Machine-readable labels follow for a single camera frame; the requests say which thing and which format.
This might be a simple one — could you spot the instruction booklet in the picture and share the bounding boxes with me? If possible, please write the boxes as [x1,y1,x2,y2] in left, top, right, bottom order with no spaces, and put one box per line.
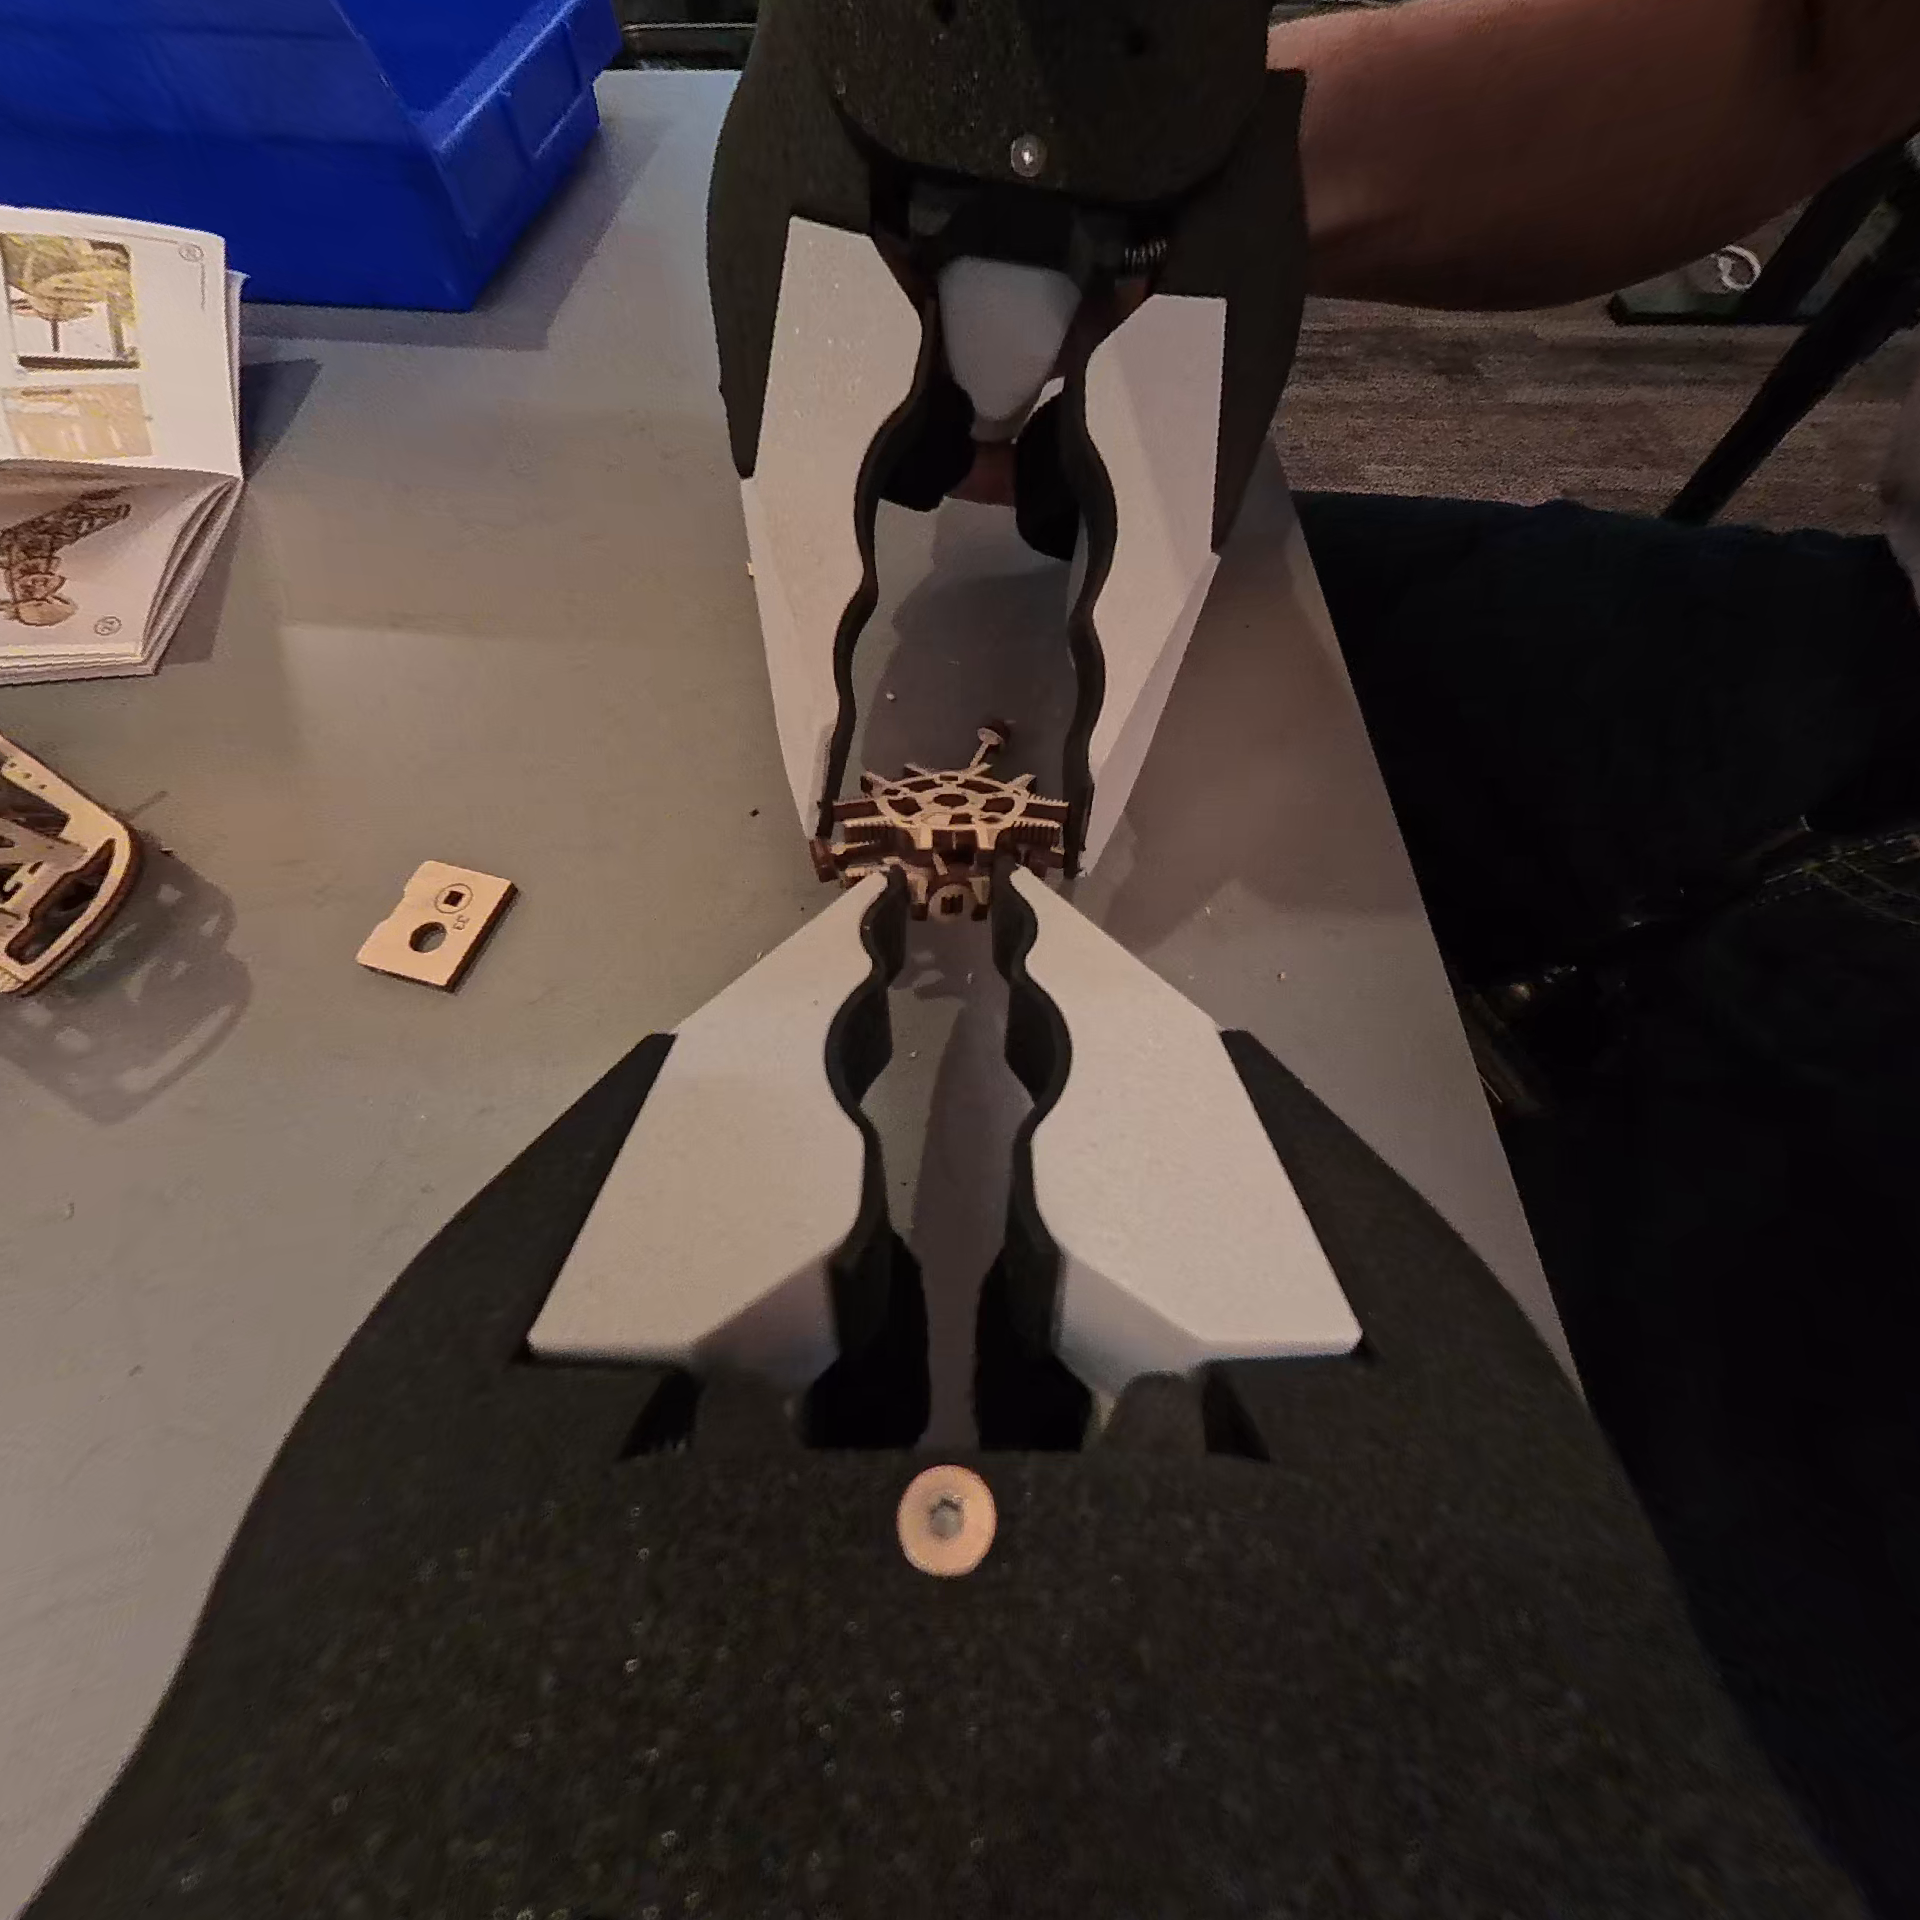
[0,204,245,684]

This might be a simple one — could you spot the person's dark jeans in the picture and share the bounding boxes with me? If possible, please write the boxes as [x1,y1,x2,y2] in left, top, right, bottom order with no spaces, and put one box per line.
[1289,487,1920,1920]

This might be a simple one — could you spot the wooden radial engine model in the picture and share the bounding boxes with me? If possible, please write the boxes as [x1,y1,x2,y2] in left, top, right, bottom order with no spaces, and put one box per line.
[808,756,1080,919]

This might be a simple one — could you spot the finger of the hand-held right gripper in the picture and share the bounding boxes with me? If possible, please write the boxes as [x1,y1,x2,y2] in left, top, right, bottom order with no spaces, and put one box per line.
[1058,286,1233,877]
[739,210,931,846]

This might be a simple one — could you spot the grey desk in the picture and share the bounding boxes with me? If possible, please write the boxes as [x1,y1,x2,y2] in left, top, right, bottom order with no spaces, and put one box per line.
[0,68,1584,1920]

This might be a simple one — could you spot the person's right forearm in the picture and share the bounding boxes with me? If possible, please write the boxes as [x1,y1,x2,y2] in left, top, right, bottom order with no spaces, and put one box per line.
[1266,0,1920,312]

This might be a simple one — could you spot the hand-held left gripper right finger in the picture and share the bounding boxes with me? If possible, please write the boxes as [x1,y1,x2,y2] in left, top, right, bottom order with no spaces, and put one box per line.
[989,868,1368,1401]

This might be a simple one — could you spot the wooden biplane model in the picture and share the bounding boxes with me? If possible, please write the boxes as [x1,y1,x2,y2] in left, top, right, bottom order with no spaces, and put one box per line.
[0,731,139,1000]

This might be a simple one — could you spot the blue plastic bin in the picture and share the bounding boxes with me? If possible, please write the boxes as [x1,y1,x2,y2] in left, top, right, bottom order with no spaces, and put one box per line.
[0,0,624,312]

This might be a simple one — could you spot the square wooden plate with holes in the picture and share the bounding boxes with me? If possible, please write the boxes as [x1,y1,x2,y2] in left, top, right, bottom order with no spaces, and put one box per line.
[354,858,519,991]

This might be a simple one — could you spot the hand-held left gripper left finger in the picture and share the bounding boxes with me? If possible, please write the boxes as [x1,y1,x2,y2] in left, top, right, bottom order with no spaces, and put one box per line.
[524,868,915,1404]

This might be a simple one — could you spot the black metal bar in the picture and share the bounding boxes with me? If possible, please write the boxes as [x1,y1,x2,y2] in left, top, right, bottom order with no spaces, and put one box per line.
[1614,133,1920,526]

